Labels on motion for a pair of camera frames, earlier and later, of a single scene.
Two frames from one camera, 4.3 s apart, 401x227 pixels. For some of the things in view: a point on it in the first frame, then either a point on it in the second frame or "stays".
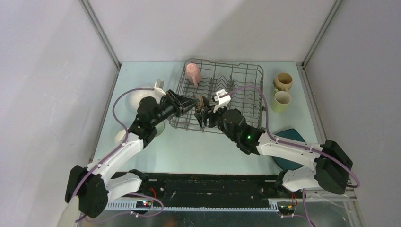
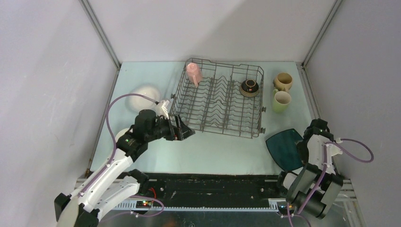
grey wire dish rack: x=217 y=85 stays
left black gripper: x=183 y=101 to x=187 y=132
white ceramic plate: x=134 y=97 stays
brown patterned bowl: x=203 y=102 to x=249 y=88
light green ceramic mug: x=281 y=100 stays
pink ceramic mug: x=193 y=74 stays
